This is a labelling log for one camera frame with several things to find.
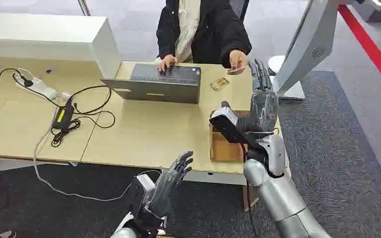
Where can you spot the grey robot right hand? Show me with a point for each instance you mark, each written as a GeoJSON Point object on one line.
{"type": "Point", "coordinates": [263, 108]}

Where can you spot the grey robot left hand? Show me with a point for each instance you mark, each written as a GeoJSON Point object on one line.
{"type": "Point", "coordinates": [164, 190]}

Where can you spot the small card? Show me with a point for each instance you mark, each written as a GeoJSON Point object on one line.
{"type": "Point", "coordinates": [235, 70]}

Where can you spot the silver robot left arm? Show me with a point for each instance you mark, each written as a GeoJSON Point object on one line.
{"type": "Point", "coordinates": [144, 221]}

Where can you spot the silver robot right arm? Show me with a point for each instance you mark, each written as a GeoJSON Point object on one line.
{"type": "Point", "coordinates": [282, 197]}

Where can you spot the person's left hand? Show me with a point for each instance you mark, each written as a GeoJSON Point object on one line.
{"type": "Point", "coordinates": [237, 59]}

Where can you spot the person's hand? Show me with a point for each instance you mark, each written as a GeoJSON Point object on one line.
{"type": "Point", "coordinates": [237, 59]}
{"type": "Point", "coordinates": [167, 62]}

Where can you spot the pale wooden desk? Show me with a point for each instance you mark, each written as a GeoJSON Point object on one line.
{"type": "Point", "coordinates": [144, 131]}

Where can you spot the white kiosk stand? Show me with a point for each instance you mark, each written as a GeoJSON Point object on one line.
{"type": "Point", "coordinates": [305, 49]}

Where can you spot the person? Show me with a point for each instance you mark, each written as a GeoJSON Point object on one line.
{"type": "Point", "coordinates": [207, 29]}

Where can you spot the dark grey laptop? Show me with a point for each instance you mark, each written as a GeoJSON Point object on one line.
{"type": "Point", "coordinates": [157, 88]}

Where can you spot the person's right hand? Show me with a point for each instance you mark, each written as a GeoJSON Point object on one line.
{"type": "Point", "coordinates": [167, 62]}

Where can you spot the black power adapter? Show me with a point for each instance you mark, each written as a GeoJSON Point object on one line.
{"type": "Point", "coordinates": [63, 116]}

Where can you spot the white plug adapter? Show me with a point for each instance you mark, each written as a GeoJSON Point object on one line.
{"type": "Point", "coordinates": [65, 96]}

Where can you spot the white power strip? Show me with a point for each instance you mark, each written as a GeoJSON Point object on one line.
{"type": "Point", "coordinates": [41, 88]}

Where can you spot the bystander's shoe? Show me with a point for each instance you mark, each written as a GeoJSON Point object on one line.
{"type": "Point", "coordinates": [4, 235]}

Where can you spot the black plug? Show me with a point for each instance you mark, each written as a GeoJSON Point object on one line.
{"type": "Point", "coordinates": [27, 81]}

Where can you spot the white desk partition box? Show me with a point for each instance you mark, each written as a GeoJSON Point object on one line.
{"type": "Point", "coordinates": [46, 39]}

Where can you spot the metal pole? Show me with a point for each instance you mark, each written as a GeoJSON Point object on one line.
{"type": "Point", "coordinates": [84, 7]}

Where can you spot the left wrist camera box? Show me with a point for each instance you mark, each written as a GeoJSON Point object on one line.
{"type": "Point", "coordinates": [142, 189]}

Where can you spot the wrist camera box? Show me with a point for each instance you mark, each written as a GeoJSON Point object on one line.
{"type": "Point", "coordinates": [142, 189]}
{"type": "Point", "coordinates": [226, 124]}

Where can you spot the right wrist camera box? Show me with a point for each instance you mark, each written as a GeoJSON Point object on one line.
{"type": "Point", "coordinates": [226, 124]}

